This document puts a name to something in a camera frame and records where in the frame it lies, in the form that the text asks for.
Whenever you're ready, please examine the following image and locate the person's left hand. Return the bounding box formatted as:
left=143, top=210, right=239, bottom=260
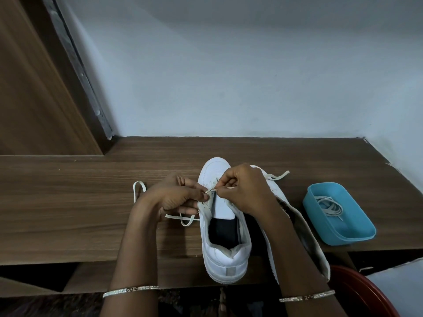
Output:
left=136, top=173, right=210, bottom=224

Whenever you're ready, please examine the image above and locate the person's right hand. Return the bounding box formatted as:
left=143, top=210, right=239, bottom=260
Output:
left=211, top=163, right=282, bottom=219

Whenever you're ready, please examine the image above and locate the white shoelace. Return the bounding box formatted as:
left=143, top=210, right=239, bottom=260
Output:
left=313, top=195, right=345, bottom=222
left=132, top=170, right=291, bottom=227

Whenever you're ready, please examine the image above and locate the person's left forearm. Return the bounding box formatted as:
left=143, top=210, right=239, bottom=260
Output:
left=99, top=199, right=164, bottom=317

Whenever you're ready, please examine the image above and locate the person's right forearm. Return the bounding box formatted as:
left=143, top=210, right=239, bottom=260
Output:
left=253, top=199, right=343, bottom=317

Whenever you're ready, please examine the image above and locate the white sneaker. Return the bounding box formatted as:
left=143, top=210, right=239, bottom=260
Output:
left=197, top=157, right=252, bottom=284
left=250, top=165, right=331, bottom=285

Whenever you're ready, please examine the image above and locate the silver bangle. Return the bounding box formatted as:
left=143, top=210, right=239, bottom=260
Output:
left=102, top=285, right=162, bottom=299
left=278, top=289, right=336, bottom=303

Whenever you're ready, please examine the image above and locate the blue plastic container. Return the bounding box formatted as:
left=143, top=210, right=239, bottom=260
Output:
left=302, top=182, right=377, bottom=246

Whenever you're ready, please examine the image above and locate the red plastic stool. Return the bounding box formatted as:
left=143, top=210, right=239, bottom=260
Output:
left=329, top=265, right=402, bottom=317

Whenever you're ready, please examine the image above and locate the dark patterned garment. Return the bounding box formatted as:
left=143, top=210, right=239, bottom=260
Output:
left=0, top=287, right=285, bottom=317

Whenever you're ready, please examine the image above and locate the brown wooden door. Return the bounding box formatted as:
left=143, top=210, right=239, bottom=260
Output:
left=0, top=0, right=104, bottom=156

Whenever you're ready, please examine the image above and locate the white cloth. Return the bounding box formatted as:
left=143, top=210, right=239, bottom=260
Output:
left=360, top=258, right=423, bottom=317

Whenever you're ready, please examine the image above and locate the dark wooden door frame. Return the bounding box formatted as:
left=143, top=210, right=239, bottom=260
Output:
left=18, top=0, right=117, bottom=156

